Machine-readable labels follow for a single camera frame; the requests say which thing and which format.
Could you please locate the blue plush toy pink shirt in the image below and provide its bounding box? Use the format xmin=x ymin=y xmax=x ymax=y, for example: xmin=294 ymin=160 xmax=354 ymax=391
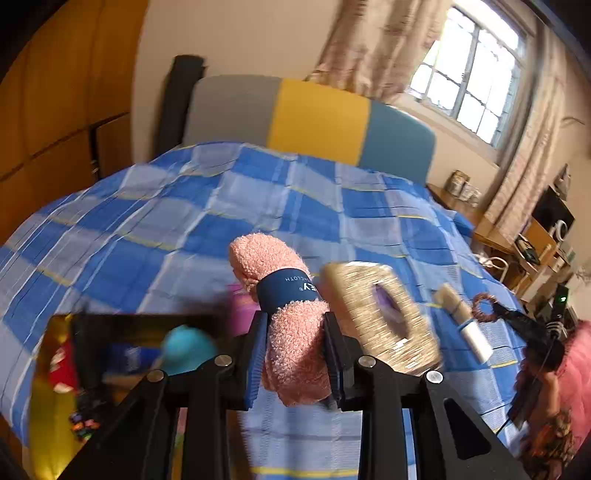
xmin=160 ymin=325 xmax=217 ymax=375

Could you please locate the pink towel navy band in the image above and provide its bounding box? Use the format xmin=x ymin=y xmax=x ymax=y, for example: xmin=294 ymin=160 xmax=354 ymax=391
xmin=228 ymin=233 xmax=331 ymax=407

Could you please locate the white towel blue band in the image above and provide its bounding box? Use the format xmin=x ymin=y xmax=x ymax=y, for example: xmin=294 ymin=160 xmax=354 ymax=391
xmin=460 ymin=319 xmax=494 ymax=364

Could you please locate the brown hair scrunchie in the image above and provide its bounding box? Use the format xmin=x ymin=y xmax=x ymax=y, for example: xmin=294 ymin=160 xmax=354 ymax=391
xmin=472 ymin=292 xmax=498 ymax=323

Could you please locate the purple box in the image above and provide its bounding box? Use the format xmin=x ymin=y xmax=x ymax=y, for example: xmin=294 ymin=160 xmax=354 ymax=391
xmin=228 ymin=284 xmax=259 ymax=337

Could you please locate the gold ornate tissue box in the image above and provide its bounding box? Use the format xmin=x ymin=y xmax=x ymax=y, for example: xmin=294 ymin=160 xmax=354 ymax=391
xmin=320 ymin=261 xmax=442 ymax=376

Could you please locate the blue tissue pack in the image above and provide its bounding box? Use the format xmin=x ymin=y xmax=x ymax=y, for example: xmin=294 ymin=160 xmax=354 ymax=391
xmin=107 ymin=344 xmax=160 ymax=375

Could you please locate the beige rolled towel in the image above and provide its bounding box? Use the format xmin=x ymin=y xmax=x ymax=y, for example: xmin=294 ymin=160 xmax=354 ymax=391
xmin=433 ymin=283 xmax=473 ymax=325

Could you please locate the wooden desk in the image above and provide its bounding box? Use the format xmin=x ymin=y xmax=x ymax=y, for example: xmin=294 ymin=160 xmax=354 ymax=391
xmin=427 ymin=182 xmax=532 ymax=278

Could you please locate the gold metallic tray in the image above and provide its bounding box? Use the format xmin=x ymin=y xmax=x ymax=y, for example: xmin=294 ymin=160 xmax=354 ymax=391
xmin=28 ymin=312 xmax=224 ymax=479

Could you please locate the black hair clip bundle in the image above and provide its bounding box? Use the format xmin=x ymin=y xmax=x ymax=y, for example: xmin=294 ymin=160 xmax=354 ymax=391
xmin=69 ymin=390 xmax=105 ymax=435

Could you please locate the red plush toy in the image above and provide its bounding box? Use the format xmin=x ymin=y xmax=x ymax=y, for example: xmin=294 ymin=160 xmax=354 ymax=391
xmin=48 ymin=340 xmax=78 ymax=394

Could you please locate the blue plaid bed cover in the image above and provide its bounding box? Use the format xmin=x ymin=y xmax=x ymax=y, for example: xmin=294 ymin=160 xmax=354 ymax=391
xmin=1 ymin=143 xmax=523 ymax=451

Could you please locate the clear desk organizer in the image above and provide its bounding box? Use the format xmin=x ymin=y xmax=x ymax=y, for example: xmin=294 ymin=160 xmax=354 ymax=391
xmin=445 ymin=170 xmax=481 ymax=207

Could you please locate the beige patterned right curtain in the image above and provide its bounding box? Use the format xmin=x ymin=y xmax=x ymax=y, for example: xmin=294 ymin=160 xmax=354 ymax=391
xmin=485 ymin=26 xmax=566 ymax=242

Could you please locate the beige patterned curtain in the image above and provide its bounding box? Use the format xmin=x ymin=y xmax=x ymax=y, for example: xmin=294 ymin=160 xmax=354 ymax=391
xmin=307 ymin=0 xmax=452 ymax=105
xmin=485 ymin=26 xmax=566 ymax=242

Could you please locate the grey yellow teal headboard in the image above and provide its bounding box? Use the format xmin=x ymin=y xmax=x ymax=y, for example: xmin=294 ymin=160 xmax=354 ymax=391
xmin=182 ymin=75 xmax=436 ymax=184

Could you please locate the beige patterned left curtain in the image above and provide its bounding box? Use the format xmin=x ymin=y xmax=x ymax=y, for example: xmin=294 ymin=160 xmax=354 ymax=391
xmin=307 ymin=0 xmax=452 ymax=105

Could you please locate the white ring lamp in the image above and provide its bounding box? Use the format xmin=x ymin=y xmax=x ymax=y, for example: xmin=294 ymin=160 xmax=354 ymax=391
xmin=552 ymin=220 xmax=569 ymax=243

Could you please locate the window with white frame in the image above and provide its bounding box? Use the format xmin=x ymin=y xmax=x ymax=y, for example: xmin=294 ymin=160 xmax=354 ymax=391
xmin=407 ymin=1 xmax=527 ymax=147

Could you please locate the black upright post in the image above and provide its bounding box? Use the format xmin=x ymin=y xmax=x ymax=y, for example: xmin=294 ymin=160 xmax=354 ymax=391
xmin=153 ymin=55 xmax=206 ymax=156

